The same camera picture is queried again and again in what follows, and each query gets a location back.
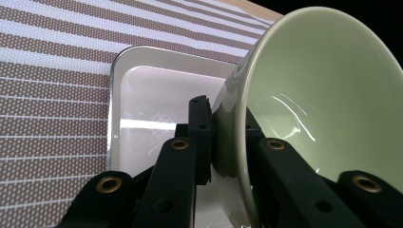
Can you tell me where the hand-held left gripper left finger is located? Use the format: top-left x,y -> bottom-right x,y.
131,94 -> 214,228

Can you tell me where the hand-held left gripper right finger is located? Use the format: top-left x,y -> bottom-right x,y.
244,108 -> 369,228

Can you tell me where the white square plate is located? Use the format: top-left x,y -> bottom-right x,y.
106,45 -> 255,228

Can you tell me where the light green bowl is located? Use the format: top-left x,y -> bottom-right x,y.
210,6 -> 403,228

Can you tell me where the striped brown white placemat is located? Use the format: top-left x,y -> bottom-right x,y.
0,0 -> 274,228

